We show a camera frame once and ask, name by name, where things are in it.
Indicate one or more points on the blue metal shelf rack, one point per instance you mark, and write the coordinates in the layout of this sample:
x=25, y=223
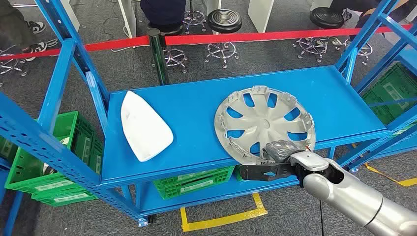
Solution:
x=202, y=114
x=407, y=58

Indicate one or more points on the red barrier belt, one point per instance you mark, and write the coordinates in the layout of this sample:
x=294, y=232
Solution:
x=228, y=36

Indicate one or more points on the person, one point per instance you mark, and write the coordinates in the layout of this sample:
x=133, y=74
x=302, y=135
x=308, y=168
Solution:
x=13, y=26
x=163, y=11
x=358, y=5

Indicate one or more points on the white desk panel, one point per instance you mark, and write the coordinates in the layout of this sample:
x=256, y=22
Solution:
x=70, y=13
x=127, y=16
x=260, y=13

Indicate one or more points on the white plastic cover part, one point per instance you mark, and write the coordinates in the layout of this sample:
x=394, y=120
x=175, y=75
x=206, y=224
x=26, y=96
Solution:
x=143, y=130

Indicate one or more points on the black round stool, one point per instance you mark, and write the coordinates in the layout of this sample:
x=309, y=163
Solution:
x=166, y=30
x=224, y=19
x=325, y=18

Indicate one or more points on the silver wheel hubcap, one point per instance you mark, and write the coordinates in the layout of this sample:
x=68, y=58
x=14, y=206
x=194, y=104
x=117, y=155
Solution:
x=264, y=123

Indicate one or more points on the chrome stool base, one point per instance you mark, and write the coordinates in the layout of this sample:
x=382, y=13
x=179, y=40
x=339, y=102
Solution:
x=9, y=66
x=365, y=50
x=194, y=18

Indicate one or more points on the black stanchion post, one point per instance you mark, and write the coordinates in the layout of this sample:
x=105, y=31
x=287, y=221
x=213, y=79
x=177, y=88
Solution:
x=158, y=55

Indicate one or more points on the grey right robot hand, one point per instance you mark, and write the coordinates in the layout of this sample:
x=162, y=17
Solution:
x=281, y=150

